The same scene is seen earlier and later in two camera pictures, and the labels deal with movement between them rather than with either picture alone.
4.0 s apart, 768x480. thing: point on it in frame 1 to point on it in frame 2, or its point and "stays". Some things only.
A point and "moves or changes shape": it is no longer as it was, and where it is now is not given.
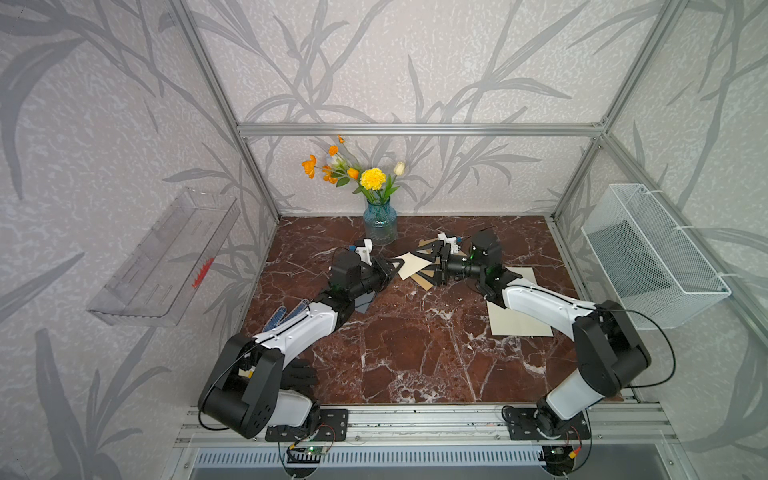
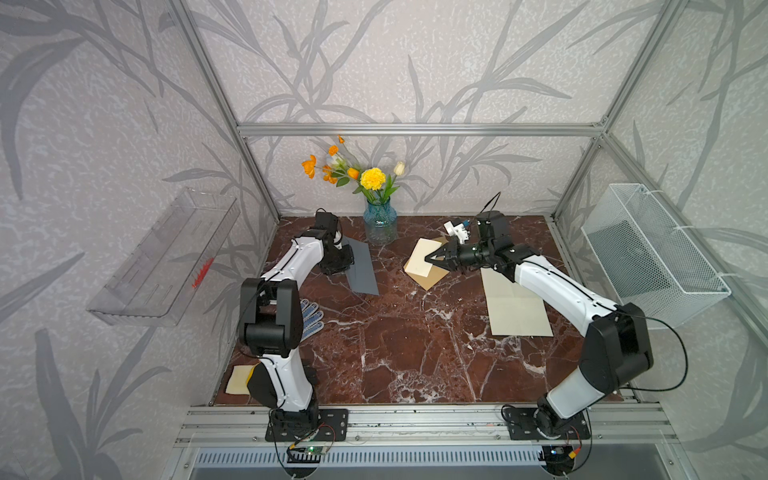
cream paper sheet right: (507, 322) stays
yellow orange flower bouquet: (372, 182) stays
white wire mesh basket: (661, 280) stays
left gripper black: (383, 279) to (348, 260)
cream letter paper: (412, 264) moves or changes shape
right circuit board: (558, 459) stays
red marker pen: (203, 272) stays
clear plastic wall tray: (158, 281) stays
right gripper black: (437, 247) to (447, 250)
